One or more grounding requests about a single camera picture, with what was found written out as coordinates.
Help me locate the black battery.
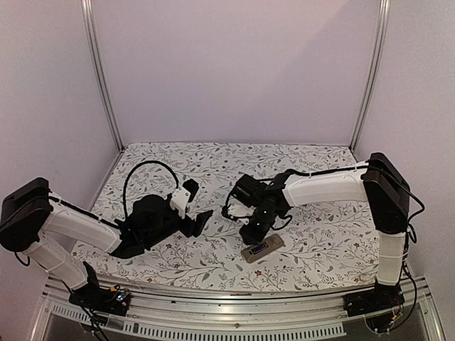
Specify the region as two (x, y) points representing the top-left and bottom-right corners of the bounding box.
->
(250, 244), (268, 254)

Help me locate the white remote control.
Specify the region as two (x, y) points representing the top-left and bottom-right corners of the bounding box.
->
(241, 234), (284, 264)

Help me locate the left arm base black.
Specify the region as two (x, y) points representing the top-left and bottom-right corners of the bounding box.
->
(69, 261), (131, 317)

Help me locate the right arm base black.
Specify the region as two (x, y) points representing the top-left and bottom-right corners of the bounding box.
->
(343, 281), (405, 317)

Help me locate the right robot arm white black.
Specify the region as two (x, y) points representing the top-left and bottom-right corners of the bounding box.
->
(222, 153), (425, 310)

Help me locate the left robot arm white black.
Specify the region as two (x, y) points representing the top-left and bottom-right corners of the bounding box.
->
(1, 178), (213, 308)

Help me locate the floral patterned table mat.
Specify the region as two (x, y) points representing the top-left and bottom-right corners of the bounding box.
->
(72, 143), (379, 291)

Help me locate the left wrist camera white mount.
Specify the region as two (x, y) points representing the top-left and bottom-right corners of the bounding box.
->
(169, 179), (199, 220)

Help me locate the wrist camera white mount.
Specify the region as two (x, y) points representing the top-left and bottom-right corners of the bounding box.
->
(222, 204), (254, 224)
(169, 179), (199, 220)

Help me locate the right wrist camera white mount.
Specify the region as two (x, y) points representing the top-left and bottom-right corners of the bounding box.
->
(222, 204), (254, 224)

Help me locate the right black camera cable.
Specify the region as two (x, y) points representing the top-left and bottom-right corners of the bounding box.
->
(222, 190), (237, 217)

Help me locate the black camera cable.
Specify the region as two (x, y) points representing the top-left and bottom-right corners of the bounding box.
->
(122, 160), (181, 217)
(222, 190), (237, 217)

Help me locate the left black camera cable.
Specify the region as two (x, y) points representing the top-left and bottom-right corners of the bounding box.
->
(122, 160), (181, 217)

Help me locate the front aluminium rail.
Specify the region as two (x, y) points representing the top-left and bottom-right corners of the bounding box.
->
(31, 276), (446, 340)

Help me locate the left aluminium frame post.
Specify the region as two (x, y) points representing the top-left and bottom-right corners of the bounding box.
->
(80, 0), (124, 153)

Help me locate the aluminium frame post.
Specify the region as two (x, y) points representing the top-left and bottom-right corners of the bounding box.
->
(349, 0), (391, 154)
(80, 0), (124, 153)

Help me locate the right aluminium frame post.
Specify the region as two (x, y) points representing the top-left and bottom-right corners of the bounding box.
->
(349, 0), (391, 154)

